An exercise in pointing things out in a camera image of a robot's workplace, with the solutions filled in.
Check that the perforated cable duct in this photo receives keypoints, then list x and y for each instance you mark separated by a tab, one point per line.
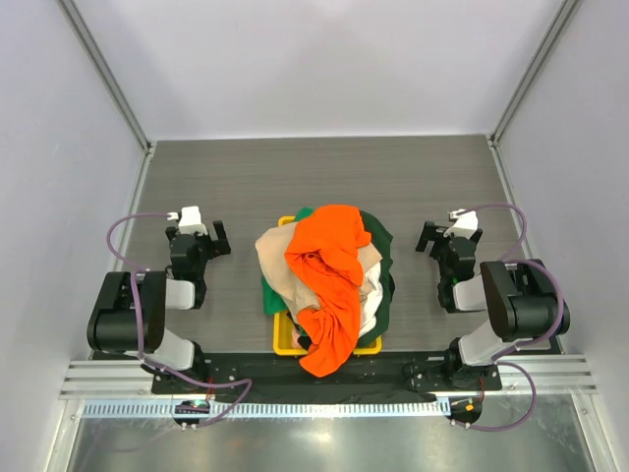
195	409

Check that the yellow plastic bin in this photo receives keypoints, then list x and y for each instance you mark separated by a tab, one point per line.
283	324

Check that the beige t shirt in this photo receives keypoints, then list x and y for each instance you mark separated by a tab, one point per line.
271	247

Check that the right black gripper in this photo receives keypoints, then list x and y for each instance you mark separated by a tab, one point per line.
428	233

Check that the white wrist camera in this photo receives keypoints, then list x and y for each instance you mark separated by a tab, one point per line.
464	223
188	220

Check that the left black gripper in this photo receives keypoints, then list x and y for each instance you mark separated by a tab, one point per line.
215	247

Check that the left aluminium frame post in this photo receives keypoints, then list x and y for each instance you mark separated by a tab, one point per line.
104	72

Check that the dark green t shirt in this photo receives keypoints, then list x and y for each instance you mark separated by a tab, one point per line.
381	239

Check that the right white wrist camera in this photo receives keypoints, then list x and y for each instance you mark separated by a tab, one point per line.
464	223

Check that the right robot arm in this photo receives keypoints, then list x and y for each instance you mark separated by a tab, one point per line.
519	298

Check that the orange t shirt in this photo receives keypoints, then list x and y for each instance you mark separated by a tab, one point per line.
324	254

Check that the pink garment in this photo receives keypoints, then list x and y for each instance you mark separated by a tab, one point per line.
296	339

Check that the white t shirt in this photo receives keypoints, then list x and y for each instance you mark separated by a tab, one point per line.
371	295

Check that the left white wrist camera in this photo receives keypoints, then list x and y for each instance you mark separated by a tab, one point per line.
188	220

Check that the aluminium rail bar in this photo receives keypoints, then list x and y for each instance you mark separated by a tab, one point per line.
552	374

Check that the right aluminium frame post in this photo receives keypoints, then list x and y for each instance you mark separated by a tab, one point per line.
560	21

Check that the aluminium frame post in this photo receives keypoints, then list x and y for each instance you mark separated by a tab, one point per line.
560	21
104	72

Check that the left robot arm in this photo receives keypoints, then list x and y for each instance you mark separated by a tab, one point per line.
129	314

